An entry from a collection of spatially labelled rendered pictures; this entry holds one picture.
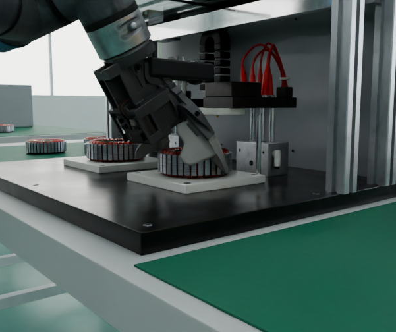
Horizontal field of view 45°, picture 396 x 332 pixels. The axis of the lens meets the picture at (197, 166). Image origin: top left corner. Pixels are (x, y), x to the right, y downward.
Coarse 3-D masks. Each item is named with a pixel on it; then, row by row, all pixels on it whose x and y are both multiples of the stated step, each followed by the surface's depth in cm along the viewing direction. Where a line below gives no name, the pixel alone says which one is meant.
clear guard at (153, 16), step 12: (144, 0) 80; (156, 0) 80; (168, 0) 80; (180, 0) 81; (144, 12) 90; (156, 12) 90; (168, 12) 90; (180, 12) 90; (192, 12) 90; (204, 12) 90
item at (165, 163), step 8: (160, 152) 71; (168, 152) 68; (176, 152) 67; (224, 152) 69; (160, 160) 69; (168, 160) 67; (176, 160) 67; (208, 160) 66; (160, 168) 69; (168, 168) 68; (176, 168) 67; (184, 168) 66; (192, 168) 66; (200, 168) 66; (208, 168) 66; (216, 168) 67; (176, 176) 68; (184, 176) 67; (192, 176) 67; (200, 176) 67; (208, 176) 68; (216, 176) 68
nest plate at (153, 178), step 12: (132, 180) 72; (144, 180) 69; (156, 180) 67; (168, 180) 65; (180, 180) 65; (192, 180) 65; (204, 180) 65; (216, 180) 65; (228, 180) 66; (240, 180) 68; (252, 180) 69; (264, 180) 71; (180, 192) 63; (192, 192) 62
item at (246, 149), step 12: (240, 144) 81; (252, 144) 79; (264, 144) 77; (276, 144) 77; (288, 144) 79; (240, 156) 81; (252, 156) 79; (264, 156) 77; (288, 156) 79; (240, 168) 81; (252, 168) 79; (264, 168) 77
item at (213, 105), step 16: (208, 96) 75; (224, 96) 72; (240, 96) 72; (256, 96) 74; (272, 96) 77; (208, 112) 72; (224, 112) 70; (240, 112) 72; (272, 112) 78; (272, 128) 78
